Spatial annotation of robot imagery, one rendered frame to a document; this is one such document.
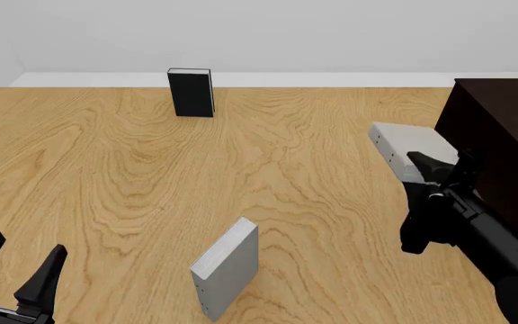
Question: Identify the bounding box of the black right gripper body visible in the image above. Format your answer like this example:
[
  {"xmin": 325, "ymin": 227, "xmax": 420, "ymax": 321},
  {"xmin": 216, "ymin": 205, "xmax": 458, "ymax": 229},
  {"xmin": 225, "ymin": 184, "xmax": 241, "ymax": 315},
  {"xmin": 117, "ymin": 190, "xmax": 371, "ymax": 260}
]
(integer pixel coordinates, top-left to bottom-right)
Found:
[{"xmin": 399, "ymin": 167, "xmax": 472, "ymax": 255}]

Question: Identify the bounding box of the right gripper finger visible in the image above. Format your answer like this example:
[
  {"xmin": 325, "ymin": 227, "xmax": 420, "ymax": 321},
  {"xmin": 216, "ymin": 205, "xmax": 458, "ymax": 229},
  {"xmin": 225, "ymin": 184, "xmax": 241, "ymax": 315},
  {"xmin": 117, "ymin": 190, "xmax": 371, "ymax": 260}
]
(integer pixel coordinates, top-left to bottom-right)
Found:
[{"xmin": 406, "ymin": 151, "xmax": 461, "ymax": 184}]

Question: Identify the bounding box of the white hardcover book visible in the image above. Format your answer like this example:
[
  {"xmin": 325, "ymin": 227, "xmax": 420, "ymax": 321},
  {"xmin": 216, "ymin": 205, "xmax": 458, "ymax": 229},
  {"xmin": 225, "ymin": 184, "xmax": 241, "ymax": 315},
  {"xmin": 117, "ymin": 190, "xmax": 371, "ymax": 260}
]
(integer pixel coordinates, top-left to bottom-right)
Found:
[{"xmin": 368, "ymin": 121, "xmax": 460, "ymax": 185}]

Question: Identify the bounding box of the dark brown wooden cabinet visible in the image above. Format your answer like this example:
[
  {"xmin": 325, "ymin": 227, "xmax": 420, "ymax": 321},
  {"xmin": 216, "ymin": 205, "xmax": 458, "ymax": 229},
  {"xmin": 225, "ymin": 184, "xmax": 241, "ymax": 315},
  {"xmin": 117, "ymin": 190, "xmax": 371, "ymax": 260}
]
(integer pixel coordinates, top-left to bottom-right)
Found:
[{"xmin": 433, "ymin": 77, "xmax": 518, "ymax": 254}]

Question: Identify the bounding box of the grey hardcover book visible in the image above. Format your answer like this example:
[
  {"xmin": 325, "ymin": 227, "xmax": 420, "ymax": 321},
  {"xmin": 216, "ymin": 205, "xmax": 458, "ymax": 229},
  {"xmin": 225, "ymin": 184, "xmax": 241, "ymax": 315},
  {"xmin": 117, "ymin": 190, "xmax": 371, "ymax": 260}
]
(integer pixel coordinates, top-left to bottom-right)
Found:
[{"xmin": 189, "ymin": 216, "xmax": 260, "ymax": 323}]

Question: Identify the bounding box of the black hardcover book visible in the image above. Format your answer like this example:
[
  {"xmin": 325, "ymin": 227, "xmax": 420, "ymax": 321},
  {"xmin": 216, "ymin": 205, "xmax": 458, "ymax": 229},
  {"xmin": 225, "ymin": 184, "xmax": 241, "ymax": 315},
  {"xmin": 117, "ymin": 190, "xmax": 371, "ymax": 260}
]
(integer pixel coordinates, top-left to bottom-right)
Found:
[{"xmin": 166, "ymin": 67, "xmax": 217, "ymax": 119}]

